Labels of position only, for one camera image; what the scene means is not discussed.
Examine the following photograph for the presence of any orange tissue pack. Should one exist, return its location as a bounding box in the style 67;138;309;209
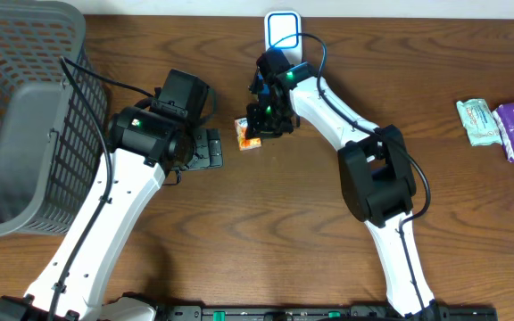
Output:
234;118;261;151

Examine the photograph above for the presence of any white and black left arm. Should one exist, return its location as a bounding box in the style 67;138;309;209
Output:
0;107;223;321

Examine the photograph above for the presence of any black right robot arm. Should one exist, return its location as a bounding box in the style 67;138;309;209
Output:
247;62;435;320

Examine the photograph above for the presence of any grey plastic mesh basket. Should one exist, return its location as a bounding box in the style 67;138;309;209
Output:
0;1;108;236

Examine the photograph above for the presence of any teal wet wipes pack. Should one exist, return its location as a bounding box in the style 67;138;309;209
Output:
456;99;502;146

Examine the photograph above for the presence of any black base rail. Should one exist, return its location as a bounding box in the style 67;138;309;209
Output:
131;305;499;321

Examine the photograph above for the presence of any white barcode scanner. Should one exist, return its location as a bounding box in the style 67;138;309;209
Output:
264;11;303;65

